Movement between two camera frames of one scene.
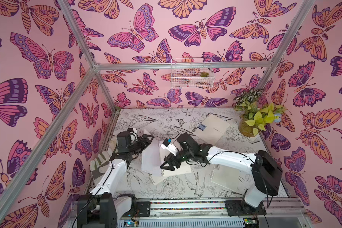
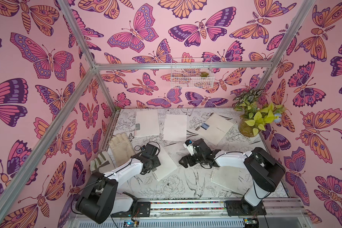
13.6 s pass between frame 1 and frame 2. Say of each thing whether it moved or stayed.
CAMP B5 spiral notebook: stayed
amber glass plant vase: stayed
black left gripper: moved
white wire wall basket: stayed
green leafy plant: stayed
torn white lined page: moved
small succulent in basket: stayed
